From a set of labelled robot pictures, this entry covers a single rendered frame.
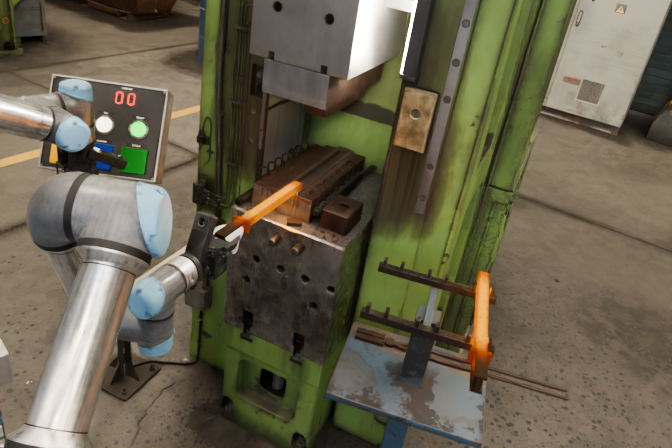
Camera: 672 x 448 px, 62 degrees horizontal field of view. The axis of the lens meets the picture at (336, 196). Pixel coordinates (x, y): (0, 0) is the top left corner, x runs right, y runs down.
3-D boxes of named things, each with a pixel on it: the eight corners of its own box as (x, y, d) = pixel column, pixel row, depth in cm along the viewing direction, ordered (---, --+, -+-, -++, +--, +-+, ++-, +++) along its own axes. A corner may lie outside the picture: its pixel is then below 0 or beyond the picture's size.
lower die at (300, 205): (308, 223, 167) (312, 198, 163) (251, 202, 173) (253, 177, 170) (362, 176, 202) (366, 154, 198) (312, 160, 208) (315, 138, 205)
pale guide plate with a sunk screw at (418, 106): (422, 153, 157) (436, 95, 149) (392, 144, 160) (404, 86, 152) (424, 151, 159) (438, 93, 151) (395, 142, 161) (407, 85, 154)
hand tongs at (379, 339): (566, 390, 155) (568, 387, 155) (568, 402, 152) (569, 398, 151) (357, 329, 165) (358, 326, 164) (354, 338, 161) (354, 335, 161)
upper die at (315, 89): (325, 110, 151) (330, 76, 147) (261, 91, 157) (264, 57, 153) (380, 80, 186) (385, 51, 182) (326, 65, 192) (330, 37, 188)
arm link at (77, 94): (48, 80, 135) (82, 75, 141) (52, 123, 140) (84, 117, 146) (65, 89, 131) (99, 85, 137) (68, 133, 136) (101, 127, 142)
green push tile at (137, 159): (144, 175, 165) (147, 150, 166) (118, 171, 165) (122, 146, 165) (145, 175, 167) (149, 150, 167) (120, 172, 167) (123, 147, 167)
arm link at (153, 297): (122, 315, 117) (121, 282, 113) (158, 289, 126) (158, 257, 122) (152, 330, 114) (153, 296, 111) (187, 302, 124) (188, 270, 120)
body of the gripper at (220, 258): (203, 258, 140) (171, 281, 130) (205, 228, 136) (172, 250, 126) (229, 269, 138) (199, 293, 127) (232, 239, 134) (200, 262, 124)
